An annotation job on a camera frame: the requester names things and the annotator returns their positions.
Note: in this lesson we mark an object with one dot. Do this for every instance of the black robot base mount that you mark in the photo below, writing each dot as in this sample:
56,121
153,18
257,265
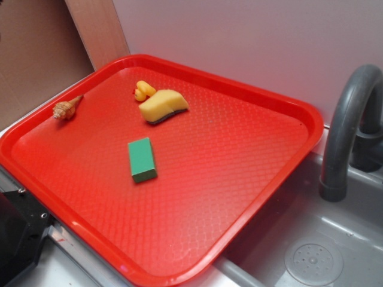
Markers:
24,227

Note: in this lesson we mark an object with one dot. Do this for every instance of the grey curved toy faucet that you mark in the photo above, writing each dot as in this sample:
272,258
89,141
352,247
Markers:
355,134

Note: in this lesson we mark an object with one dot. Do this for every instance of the yellow rubber duck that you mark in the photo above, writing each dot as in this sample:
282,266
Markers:
143,91

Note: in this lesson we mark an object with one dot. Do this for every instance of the grey plastic toy sink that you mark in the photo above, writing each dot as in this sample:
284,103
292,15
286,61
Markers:
299,239

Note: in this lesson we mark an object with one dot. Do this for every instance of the yellow sponge with grey pad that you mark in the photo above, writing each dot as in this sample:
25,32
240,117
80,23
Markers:
162,105

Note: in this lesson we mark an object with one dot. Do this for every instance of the wooden board panel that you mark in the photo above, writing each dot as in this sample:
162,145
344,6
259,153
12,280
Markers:
100,30

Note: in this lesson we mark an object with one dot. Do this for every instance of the green rectangular block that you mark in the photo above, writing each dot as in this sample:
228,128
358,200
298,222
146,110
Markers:
141,158

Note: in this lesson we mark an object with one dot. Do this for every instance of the red plastic tray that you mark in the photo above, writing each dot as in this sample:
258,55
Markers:
217,165

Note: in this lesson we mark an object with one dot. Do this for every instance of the orange spiral seashell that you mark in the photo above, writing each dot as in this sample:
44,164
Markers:
66,110

